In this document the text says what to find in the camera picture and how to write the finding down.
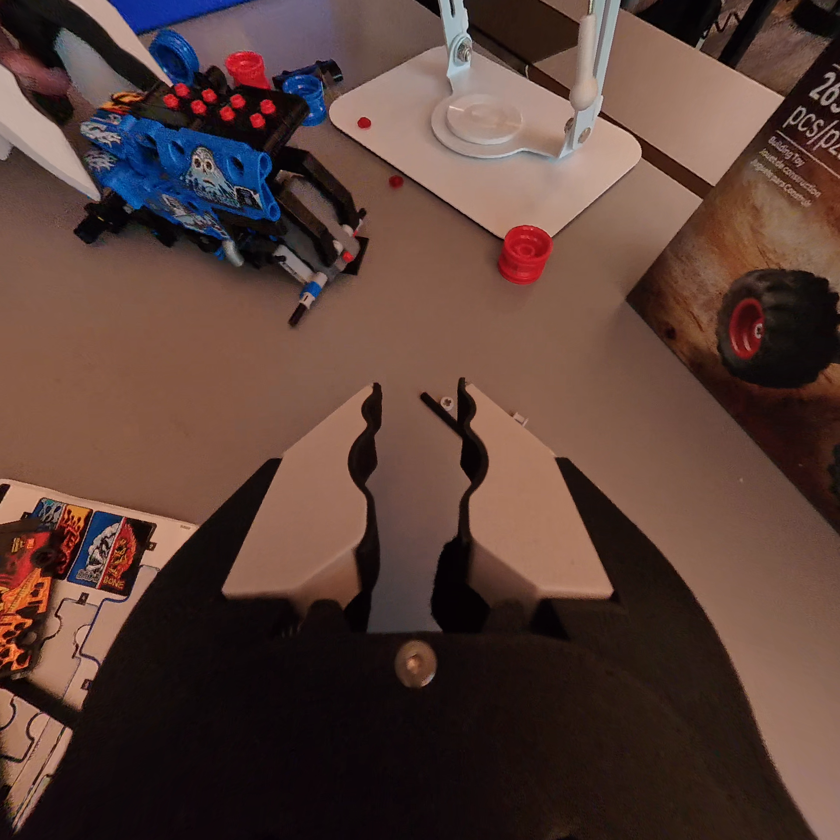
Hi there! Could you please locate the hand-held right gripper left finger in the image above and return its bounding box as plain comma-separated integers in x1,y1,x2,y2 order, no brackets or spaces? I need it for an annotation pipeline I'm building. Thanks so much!
222,382,383,632

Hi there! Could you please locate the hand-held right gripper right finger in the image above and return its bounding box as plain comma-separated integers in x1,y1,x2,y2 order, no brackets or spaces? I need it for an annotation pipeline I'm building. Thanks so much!
430,377,614,632

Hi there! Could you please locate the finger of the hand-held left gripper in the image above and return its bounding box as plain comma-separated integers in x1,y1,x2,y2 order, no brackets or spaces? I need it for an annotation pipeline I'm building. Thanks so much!
0,64,103,202
56,0,170,109

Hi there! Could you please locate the long dark axle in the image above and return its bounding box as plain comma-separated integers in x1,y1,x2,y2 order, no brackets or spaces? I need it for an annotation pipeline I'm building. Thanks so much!
420,392,460,437

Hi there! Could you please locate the black blue brick truck model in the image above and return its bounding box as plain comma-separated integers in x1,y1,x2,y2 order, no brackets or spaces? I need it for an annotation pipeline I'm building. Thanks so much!
73,66,370,328

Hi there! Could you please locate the black skull sticker panel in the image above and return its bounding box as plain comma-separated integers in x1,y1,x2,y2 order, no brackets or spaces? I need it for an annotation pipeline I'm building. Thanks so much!
0,521,67,680

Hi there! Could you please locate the blue bin with tag label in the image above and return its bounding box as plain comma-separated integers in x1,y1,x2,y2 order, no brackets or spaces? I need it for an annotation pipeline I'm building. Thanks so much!
108,0,250,34

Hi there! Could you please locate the blue wheel hub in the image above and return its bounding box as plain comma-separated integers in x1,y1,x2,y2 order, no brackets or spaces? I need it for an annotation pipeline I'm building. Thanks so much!
282,73,328,127
149,28,200,86

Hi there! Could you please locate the red wheel hub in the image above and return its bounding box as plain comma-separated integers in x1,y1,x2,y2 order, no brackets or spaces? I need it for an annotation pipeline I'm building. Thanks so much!
225,51,271,89
497,225,554,285

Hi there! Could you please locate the black connector block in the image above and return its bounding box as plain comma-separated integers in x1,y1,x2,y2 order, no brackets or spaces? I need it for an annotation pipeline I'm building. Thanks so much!
272,59,343,89

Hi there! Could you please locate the sticker sheet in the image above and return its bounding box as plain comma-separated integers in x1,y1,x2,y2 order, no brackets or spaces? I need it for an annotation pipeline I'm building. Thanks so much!
0,478,198,831

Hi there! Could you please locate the white book stand base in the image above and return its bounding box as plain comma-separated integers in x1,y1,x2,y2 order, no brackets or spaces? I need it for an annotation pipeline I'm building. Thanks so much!
328,45,643,240

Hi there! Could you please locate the monster truck set box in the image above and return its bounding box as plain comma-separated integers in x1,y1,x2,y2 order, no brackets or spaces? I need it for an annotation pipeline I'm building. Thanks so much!
626,39,840,536

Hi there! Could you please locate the wire page holder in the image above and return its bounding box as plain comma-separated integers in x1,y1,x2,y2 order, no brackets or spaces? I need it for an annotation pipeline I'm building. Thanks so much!
568,0,599,111

